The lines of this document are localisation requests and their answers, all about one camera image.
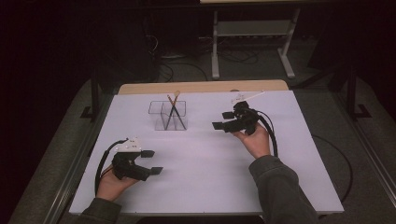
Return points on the person's left hand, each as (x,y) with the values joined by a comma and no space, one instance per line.
(112,188)

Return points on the wooden table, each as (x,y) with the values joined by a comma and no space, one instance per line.
(202,86)

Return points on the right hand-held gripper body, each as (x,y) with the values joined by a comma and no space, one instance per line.
(243,119)

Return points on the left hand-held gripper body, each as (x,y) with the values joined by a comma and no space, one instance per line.
(127,166)

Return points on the white metal stand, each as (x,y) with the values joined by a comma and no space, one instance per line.
(252,28)

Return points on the person's right hand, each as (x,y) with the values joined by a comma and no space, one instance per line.
(257,143)

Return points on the clear acrylic organizer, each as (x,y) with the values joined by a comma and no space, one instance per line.
(157,115)

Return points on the black pencil with orange end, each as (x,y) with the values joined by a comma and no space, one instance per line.
(177,113)

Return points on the black metal stand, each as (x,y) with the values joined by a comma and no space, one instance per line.
(95,93)
(351,93)

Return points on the aluminium rail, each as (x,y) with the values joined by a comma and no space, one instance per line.
(71,180)
(370,155)

